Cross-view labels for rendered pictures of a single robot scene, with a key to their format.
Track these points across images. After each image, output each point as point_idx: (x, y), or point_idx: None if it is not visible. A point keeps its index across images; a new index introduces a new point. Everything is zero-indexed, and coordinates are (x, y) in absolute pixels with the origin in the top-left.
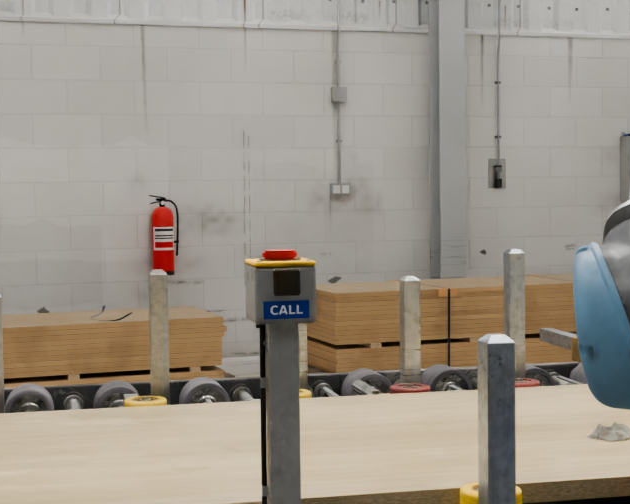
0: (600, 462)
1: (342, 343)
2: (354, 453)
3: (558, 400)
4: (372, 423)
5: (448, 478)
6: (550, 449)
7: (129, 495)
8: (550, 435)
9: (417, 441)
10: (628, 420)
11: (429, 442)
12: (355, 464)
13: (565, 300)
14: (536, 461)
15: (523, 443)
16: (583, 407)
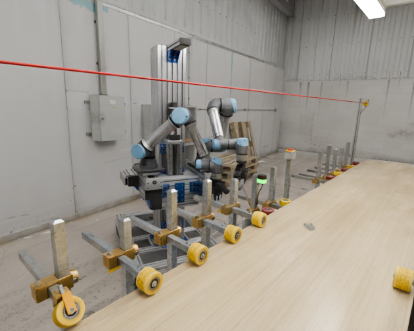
0: (289, 214)
1: None
2: (332, 207)
3: (376, 252)
4: (365, 220)
5: (299, 203)
6: (307, 217)
7: (323, 190)
8: (321, 224)
9: (335, 214)
10: (326, 239)
11: (332, 214)
12: (321, 203)
13: None
14: (299, 211)
15: (317, 218)
16: (356, 247)
